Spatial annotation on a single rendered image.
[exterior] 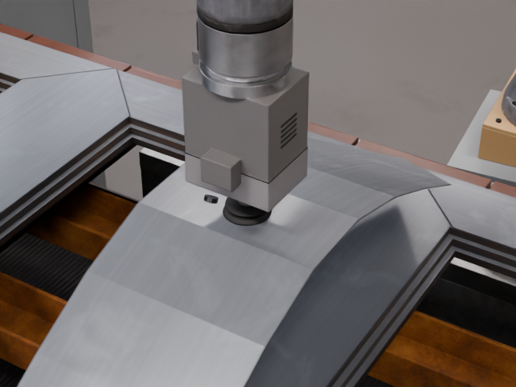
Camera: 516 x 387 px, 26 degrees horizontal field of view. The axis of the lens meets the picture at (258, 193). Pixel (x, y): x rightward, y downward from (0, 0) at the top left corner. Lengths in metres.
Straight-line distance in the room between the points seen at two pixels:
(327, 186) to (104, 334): 0.26
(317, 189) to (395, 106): 2.08
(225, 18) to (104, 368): 0.30
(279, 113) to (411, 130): 2.12
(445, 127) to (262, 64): 2.18
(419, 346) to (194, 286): 0.47
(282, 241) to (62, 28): 1.16
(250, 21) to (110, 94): 0.67
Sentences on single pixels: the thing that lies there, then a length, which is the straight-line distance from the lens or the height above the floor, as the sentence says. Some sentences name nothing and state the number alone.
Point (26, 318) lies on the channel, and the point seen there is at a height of 0.68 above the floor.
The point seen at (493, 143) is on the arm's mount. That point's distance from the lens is 1.66.
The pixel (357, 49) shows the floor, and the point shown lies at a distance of 3.37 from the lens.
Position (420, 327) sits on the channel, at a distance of 1.33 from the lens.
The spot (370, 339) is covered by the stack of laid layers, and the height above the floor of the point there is 0.83.
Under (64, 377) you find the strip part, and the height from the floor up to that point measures 0.94.
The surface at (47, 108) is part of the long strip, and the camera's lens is 1.48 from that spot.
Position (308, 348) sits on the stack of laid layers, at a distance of 1.10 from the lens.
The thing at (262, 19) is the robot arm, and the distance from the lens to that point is 0.85.
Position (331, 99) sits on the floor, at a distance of 3.12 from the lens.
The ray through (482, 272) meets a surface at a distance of 1.47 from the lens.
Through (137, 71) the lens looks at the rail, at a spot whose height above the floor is 0.83.
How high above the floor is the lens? 1.60
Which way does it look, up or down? 36 degrees down
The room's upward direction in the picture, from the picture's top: straight up
